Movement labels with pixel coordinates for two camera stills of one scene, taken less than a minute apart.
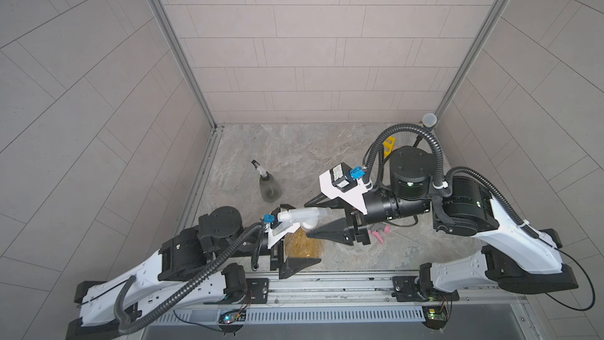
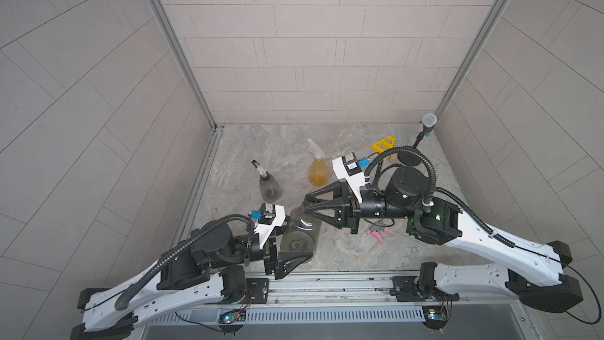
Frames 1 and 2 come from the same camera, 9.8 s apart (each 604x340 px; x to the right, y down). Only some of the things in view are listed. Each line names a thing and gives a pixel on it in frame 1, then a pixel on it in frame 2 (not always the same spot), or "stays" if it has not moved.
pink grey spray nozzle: [375, 228] stays
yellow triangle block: [388, 143] stays
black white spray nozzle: [257, 167] stays
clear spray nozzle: [307, 217] -> [314, 149]
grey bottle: [270, 190] stays
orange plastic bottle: [298, 245] -> [318, 172]
